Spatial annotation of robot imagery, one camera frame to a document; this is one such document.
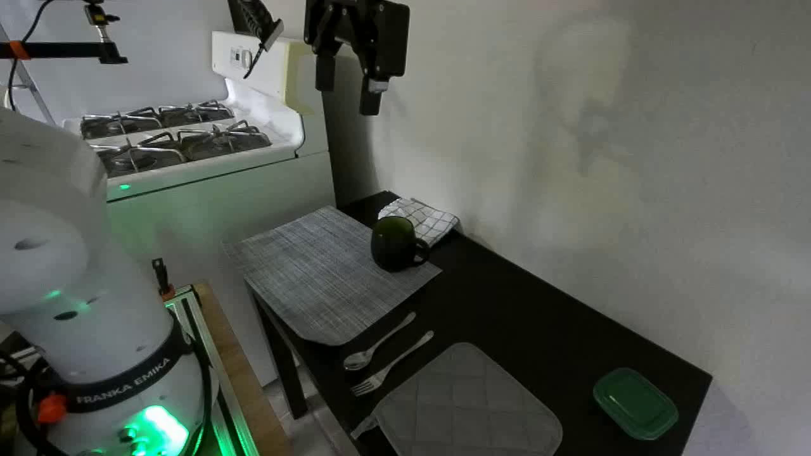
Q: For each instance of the silver spoon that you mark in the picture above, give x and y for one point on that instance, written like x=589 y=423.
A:
x=366 y=354

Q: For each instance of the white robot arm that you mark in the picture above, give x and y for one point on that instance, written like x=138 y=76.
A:
x=117 y=376

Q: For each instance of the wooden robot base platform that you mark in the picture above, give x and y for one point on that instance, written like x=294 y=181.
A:
x=240 y=419

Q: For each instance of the black mug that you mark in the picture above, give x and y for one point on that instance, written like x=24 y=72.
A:
x=396 y=243

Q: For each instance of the white checkered dish towel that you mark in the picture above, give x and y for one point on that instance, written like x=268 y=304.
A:
x=428 y=221

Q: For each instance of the grey woven placemat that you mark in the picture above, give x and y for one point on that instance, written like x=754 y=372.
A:
x=319 y=280

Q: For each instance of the silver fork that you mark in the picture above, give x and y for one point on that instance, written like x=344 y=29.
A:
x=381 y=376

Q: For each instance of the grey quilted pot holder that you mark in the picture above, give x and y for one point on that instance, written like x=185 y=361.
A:
x=465 y=404

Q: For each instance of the white gas stove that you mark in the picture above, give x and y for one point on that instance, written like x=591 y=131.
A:
x=190 y=176

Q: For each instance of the black side table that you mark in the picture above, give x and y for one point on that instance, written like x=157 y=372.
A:
x=541 y=334

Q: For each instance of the green plastic container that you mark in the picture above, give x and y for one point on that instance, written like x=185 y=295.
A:
x=634 y=404

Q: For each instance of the black camera on stand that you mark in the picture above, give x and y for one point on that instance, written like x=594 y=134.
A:
x=376 y=31

